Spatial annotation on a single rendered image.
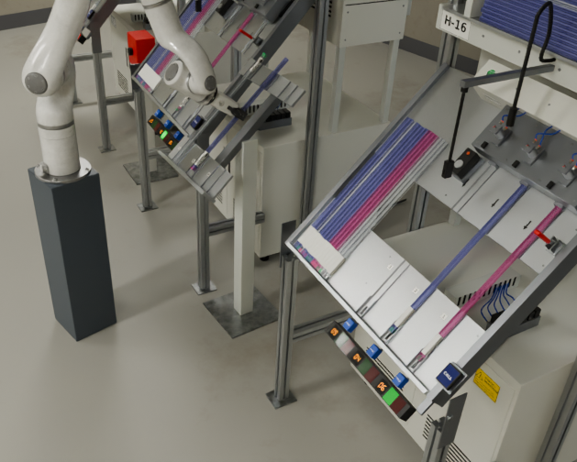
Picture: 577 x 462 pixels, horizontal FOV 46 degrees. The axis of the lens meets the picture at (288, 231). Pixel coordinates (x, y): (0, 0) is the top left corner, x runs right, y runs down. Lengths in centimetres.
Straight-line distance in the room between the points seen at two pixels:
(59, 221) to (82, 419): 69
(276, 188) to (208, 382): 88
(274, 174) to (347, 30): 66
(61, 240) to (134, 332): 53
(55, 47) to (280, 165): 109
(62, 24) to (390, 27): 134
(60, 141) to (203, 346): 97
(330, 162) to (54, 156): 121
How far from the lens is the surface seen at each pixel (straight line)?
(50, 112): 237
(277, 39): 265
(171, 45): 215
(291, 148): 287
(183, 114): 278
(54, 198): 244
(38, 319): 297
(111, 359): 273
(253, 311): 289
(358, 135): 305
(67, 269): 261
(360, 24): 283
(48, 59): 226
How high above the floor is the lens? 190
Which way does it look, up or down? 34 degrees down
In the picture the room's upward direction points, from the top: 4 degrees clockwise
